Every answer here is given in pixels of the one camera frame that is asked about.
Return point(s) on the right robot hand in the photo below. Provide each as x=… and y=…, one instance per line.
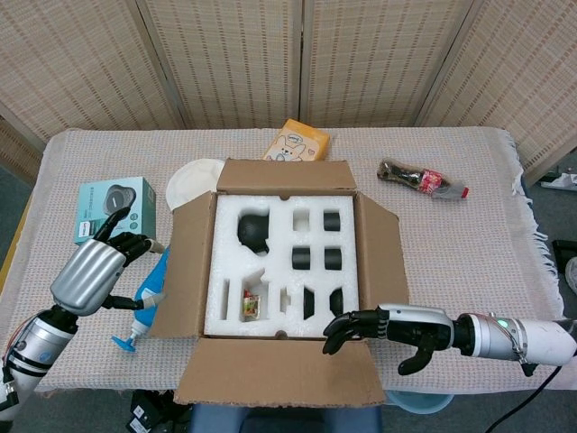
x=414, y=325

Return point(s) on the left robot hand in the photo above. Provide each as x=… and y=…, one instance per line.
x=85, y=275

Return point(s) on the red cardboard shipping box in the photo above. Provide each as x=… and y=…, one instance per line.
x=279, y=374

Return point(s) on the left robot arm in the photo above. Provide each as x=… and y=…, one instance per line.
x=36, y=343

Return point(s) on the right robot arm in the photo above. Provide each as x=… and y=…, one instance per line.
x=536, y=338

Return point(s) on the teal product box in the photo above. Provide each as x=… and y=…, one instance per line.
x=135, y=203

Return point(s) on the white round paper plate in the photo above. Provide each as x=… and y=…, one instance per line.
x=189, y=180

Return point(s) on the white foam insert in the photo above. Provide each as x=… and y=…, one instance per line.
x=279, y=257

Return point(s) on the blue detergent bottle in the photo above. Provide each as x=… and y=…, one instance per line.
x=153, y=279

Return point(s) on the light blue bucket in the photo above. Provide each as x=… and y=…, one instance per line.
x=419, y=401

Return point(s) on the black tea bowl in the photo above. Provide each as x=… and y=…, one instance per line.
x=338, y=301

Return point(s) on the beige woven tablecloth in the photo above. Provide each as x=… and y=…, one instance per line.
x=451, y=248

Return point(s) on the black tea cup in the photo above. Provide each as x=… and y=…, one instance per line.
x=332, y=221
x=333, y=258
x=301, y=258

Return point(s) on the crushed cola bottle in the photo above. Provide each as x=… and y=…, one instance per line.
x=428, y=180

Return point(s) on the black electronic device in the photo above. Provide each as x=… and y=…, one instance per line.
x=149, y=412

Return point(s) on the blue chair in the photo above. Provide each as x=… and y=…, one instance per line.
x=284, y=419

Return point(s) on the small colourful snack packet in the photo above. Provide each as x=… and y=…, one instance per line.
x=251, y=306

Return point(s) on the black teapot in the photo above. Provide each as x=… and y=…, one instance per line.
x=252, y=230

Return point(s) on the white plastic device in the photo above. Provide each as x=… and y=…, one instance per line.
x=561, y=179

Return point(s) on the woven folding screen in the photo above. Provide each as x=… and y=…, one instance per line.
x=225, y=58

